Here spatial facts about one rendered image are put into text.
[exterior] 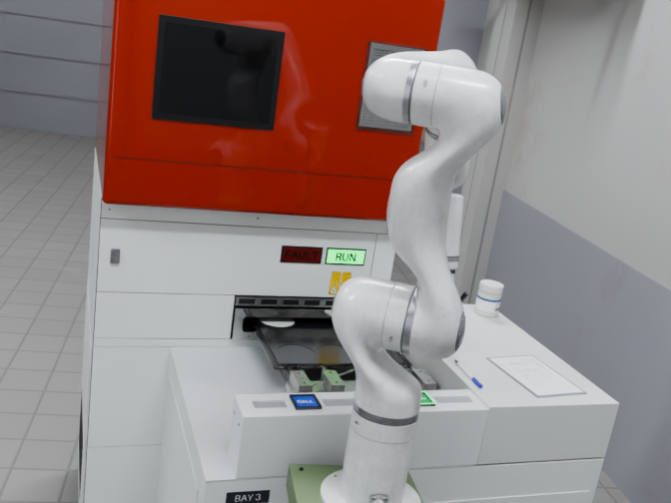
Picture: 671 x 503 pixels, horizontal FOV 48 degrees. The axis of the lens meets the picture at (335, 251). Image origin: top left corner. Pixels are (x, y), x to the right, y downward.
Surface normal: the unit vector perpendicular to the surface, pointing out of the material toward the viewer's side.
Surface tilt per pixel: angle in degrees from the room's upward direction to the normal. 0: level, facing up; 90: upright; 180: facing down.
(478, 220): 90
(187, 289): 90
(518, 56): 90
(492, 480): 90
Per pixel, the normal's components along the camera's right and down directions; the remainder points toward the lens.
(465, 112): -0.29, 0.29
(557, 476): 0.31, 0.31
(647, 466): -0.98, -0.09
